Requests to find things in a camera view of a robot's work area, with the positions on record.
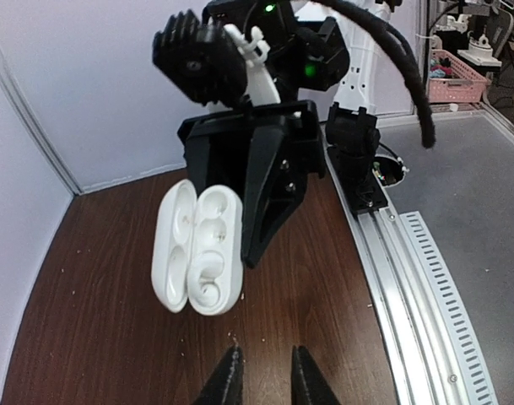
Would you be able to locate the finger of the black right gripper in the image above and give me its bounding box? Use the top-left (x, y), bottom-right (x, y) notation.
top-left (185, 126), bottom-right (212, 196)
top-left (241, 116), bottom-right (307, 268)

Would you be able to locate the white oval charging case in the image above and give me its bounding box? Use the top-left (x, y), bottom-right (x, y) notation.
top-left (151, 180), bottom-right (244, 316)

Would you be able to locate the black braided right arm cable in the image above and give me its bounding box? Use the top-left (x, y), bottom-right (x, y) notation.
top-left (315, 0), bottom-right (437, 149)

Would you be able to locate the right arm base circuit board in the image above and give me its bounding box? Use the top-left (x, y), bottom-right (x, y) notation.
top-left (372, 154), bottom-right (409, 187)

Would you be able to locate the aluminium corner post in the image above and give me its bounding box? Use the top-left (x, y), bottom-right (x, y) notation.
top-left (0, 47), bottom-right (84, 196)

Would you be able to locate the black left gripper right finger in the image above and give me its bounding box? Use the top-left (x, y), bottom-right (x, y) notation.
top-left (290, 346), bottom-right (340, 405)

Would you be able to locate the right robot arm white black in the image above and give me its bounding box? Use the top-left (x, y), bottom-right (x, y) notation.
top-left (152, 1), bottom-right (425, 267)

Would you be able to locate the pink plastic basket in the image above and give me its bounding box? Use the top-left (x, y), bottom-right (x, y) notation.
top-left (428, 49), bottom-right (488, 104)

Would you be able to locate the aluminium front frame rail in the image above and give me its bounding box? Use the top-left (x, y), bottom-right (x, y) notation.
top-left (346, 105), bottom-right (514, 404)

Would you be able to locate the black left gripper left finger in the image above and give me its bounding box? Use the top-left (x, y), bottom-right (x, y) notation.
top-left (192, 345), bottom-right (244, 405)

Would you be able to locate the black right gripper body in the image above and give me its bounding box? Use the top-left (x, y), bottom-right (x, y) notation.
top-left (177, 100), bottom-right (325, 197)

